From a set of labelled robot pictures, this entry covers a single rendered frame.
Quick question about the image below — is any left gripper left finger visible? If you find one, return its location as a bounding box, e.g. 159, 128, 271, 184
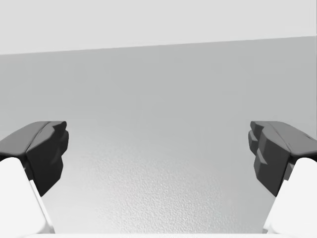
0, 120, 70, 235

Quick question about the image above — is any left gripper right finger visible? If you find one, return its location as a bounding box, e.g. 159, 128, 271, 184
248, 120, 317, 234

